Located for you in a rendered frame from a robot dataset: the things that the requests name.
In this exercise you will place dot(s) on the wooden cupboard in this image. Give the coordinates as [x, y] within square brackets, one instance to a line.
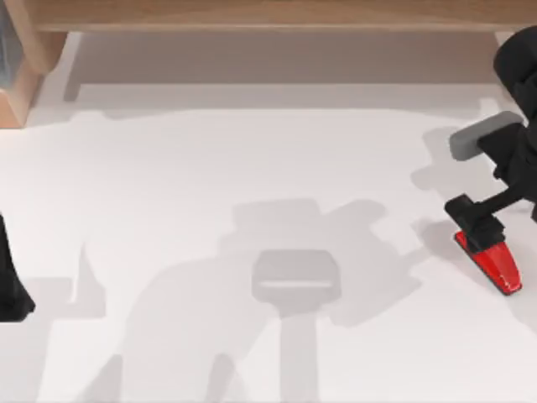
[251, 14]

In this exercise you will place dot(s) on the red stapler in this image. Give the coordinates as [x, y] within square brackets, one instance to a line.
[501, 268]

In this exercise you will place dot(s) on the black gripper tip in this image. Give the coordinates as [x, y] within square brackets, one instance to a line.
[10, 285]

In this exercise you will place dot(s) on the grey blue panel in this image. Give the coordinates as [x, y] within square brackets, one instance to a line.
[8, 46]

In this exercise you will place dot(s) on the pale grey rounded box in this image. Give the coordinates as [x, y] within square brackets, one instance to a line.
[474, 138]

